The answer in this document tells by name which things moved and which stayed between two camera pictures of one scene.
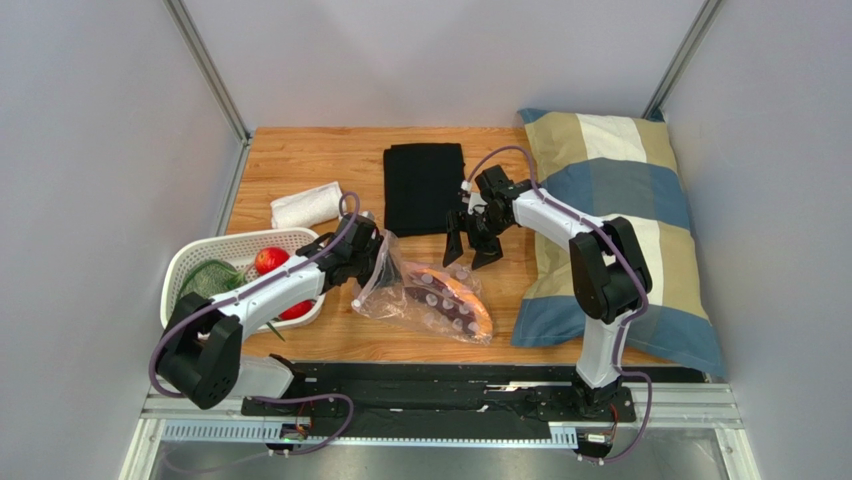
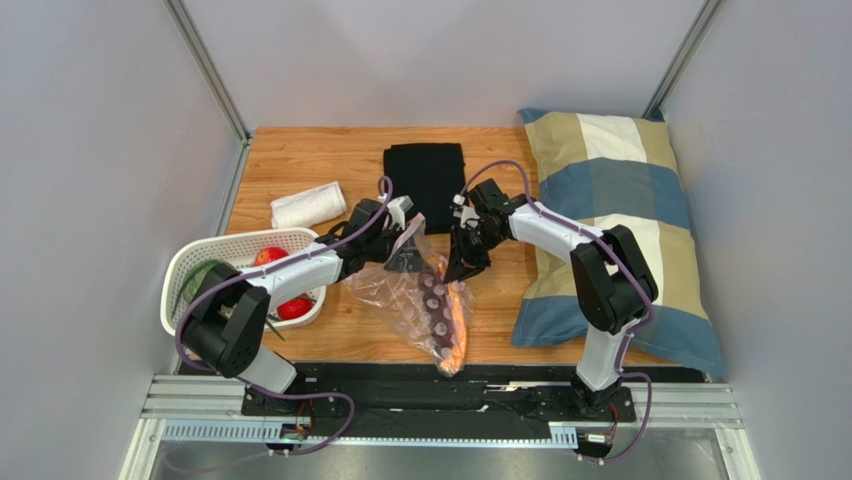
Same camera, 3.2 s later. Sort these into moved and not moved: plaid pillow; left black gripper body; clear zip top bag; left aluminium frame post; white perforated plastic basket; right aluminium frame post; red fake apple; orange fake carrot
Moved: clear zip top bag; left black gripper body; orange fake carrot
Not moved: plaid pillow; right aluminium frame post; red fake apple; left aluminium frame post; white perforated plastic basket
